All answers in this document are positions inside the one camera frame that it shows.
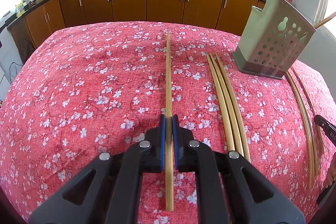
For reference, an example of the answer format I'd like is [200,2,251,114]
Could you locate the person's right hand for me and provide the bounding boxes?
[323,152,336,189]

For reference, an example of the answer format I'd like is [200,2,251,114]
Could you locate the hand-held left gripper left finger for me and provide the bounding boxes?
[28,114,166,224]

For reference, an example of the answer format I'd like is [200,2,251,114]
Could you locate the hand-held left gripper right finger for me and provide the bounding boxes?
[172,115,306,224]

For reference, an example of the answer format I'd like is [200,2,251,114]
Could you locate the red floral tablecloth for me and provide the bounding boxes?
[0,21,336,224]

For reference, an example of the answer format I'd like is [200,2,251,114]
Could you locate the wooden lower kitchen cabinets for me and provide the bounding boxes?
[8,0,267,48]

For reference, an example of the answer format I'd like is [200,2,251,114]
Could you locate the green perforated chopstick holder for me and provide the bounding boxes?
[232,0,317,80]

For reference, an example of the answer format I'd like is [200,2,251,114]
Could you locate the wooden chopstick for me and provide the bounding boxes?
[285,71,315,189]
[164,30,174,212]
[205,53,235,153]
[291,68,324,177]
[215,53,251,163]
[313,11,336,29]
[209,53,244,157]

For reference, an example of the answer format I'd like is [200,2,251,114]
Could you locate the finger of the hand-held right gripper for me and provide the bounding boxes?
[314,114,336,147]

